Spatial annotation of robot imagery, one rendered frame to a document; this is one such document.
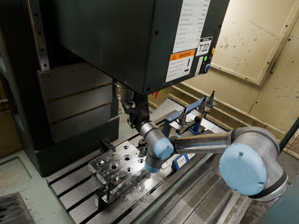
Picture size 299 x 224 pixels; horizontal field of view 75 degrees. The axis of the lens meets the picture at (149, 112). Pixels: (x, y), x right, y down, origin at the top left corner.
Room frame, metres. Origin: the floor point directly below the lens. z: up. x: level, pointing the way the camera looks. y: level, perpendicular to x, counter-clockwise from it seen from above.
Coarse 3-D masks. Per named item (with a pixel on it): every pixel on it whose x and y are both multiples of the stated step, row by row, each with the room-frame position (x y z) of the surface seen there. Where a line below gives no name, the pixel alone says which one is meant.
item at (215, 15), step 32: (64, 0) 0.90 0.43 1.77; (96, 0) 0.75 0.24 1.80; (128, 0) 0.64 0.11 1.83; (160, 0) 0.59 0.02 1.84; (224, 0) 0.88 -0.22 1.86; (64, 32) 0.92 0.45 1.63; (96, 32) 0.75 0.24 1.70; (128, 32) 0.64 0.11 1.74; (160, 32) 0.61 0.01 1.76; (96, 64) 0.75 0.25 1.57; (128, 64) 0.63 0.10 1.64; (160, 64) 0.63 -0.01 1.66; (192, 64) 0.79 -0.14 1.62
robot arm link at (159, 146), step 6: (150, 132) 0.59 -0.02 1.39; (156, 132) 0.59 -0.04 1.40; (144, 138) 0.59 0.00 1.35; (150, 138) 0.57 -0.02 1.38; (156, 138) 0.56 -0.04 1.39; (162, 138) 0.56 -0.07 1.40; (150, 144) 0.55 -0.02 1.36; (156, 144) 0.54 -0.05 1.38; (162, 144) 0.53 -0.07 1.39; (168, 144) 0.54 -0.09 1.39; (150, 150) 0.55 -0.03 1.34; (156, 150) 0.52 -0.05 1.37; (162, 150) 0.52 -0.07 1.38; (168, 150) 0.53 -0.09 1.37; (156, 156) 0.54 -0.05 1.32; (162, 156) 0.52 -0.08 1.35; (168, 156) 0.54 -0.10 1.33
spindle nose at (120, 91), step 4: (112, 80) 0.77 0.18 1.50; (112, 84) 0.77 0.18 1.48; (116, 84) 0.74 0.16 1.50; (120, 84) 0.73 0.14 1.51; (112, 88) 0.77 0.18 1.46; (116, 88) 0.74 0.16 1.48; (120, 88) 0.73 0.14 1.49; (124, 88) 0.72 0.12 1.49; (128, 88) 0.72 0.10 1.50; (112, 92) 0.77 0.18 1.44; (116, 92) 0.74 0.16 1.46; (120, 92) 0.73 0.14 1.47; (124, 92) 0.72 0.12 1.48; (128, 92) 0.72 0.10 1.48; (132, 92) 0.73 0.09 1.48; (116, 96) 0.74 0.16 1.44; (120, 96) 0.73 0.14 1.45; (124, 96) 0.72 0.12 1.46; (128, 96) 0.72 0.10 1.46; (132, 96) 0.73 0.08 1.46; (124, 100) 0.72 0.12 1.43; (128, 100) 0.72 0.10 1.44; (132, 100) 0.73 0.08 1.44; (136, 100) 0.74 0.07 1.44
